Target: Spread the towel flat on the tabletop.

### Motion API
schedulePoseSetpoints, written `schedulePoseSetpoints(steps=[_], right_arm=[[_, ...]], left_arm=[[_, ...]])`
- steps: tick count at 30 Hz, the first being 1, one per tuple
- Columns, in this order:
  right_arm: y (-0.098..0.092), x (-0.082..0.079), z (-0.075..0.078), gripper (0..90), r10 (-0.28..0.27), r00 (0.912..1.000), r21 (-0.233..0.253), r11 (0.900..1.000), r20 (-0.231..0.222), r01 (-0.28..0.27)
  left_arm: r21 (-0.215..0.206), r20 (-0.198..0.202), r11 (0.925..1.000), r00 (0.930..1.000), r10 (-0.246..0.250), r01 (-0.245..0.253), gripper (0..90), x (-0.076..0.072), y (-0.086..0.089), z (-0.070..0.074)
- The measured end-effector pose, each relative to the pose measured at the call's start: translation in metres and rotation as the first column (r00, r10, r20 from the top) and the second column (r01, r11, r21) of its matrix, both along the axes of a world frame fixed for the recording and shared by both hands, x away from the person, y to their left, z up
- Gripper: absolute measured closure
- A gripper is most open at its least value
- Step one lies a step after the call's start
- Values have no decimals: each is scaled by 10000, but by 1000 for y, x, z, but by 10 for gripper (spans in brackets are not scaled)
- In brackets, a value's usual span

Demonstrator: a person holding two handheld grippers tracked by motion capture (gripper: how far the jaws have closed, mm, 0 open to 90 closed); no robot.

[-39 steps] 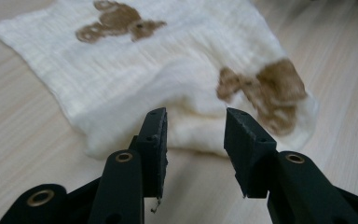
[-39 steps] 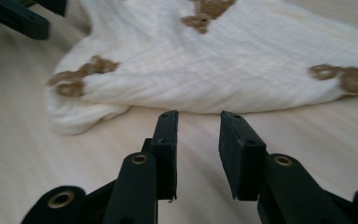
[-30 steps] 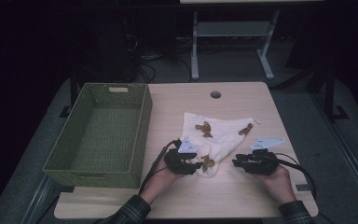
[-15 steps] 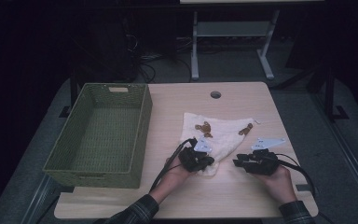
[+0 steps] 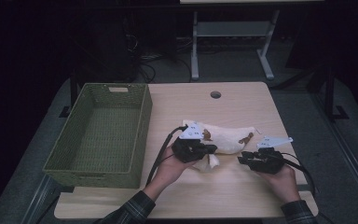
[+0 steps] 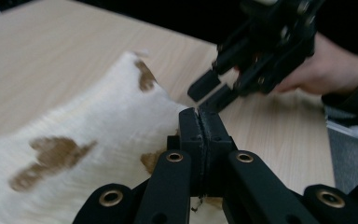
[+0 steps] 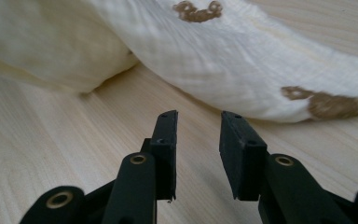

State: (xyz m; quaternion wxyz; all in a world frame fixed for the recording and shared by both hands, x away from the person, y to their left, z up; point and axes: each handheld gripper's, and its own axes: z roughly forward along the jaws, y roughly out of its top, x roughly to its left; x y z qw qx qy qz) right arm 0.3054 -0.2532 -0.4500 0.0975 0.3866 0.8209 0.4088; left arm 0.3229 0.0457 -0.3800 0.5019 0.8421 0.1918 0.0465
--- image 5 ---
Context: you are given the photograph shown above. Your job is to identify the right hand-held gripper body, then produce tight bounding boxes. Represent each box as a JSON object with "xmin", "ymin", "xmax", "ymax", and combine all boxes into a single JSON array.
[{"xmin": 250, "ymin": 135, "xmax": 294, "ymax": 175}]

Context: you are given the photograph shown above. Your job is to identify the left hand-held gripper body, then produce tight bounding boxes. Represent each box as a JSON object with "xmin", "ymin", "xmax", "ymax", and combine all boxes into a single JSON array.
[{"xmin": 171, "ymin": 121, "xmax": 209, "ymax": 163}]

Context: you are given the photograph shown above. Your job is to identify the white cloth with brown print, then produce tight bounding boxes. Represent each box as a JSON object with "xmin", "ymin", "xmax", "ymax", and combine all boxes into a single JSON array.
[{"xmin": 181, "ymin": 119, "xmax": 263, "ymax": 173}]

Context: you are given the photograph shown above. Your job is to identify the green woven basket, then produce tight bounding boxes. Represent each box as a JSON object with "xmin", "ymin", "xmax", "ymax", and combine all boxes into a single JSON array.
[{"xmin": 42, "ymin": 82, "xmax": 154, "ymax": 189}]

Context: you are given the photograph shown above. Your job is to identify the person's left hand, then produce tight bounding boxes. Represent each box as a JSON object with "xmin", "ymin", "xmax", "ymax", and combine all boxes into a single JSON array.
[{"xmin": 150, "ymin": 145, "xmax": 199, "ymax": 195}]

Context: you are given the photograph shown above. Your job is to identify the person's right hand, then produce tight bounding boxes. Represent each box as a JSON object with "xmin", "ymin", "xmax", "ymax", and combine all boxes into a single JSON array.
[{"xmin": 256, "ymin": 164, "xmax": 302, "ymax": 206}]

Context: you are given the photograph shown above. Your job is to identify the black metal stand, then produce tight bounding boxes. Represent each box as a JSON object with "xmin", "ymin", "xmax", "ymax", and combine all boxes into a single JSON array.
[
  {"xmin": 306, "ymin": 62, "xmax": 351, "ymax": 123},
  {"xmin": 59, "ymin": 69, "xmax": 79, "ymax": 119}
]

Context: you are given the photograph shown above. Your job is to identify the left hand-held gripper black cable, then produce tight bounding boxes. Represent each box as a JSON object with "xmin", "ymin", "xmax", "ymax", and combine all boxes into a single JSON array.
[{"xmin": 145, "ymin": 124, "xmax": 189, "ymax": 188}]

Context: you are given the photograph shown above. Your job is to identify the hand-held gripper black cable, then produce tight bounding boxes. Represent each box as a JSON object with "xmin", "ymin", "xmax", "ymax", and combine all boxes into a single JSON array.
[
  {"xmin": 145, "ymin": 124, "xmax": 189, "ymax": 188},
  {"xmin": 273, "ymin": 151, "xmax": 317, "ymax": 198}
]

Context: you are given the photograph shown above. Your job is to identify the right hand-held gripper black cable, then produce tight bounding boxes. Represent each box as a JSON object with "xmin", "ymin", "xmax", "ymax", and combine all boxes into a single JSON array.
[{"xmin": 273, "ymin": 151, "xmax": 317, "ymax": 198}]

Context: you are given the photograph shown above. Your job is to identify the grey metal rail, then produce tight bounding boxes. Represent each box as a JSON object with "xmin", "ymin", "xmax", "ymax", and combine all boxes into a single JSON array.
[
  {"xmin": 310, "ymin": 92, "xmax": 358, "ymax": 217},
  {"xmin": 20, "ymin": 174, "xmax": 64, "ymax": 224}
]

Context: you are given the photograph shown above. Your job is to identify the bundle of floor cables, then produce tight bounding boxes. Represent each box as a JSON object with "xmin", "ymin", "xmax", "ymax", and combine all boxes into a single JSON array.
[{"xmin": 125, "ymin": 32, "xmax": 194, "ymax": 84}]

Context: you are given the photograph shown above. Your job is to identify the white metal table frame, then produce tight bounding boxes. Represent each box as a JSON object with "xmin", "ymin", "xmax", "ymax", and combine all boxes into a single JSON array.
[{"xmin": 180, "ymin": 0, "xmax": 324, "ymax": 81}]

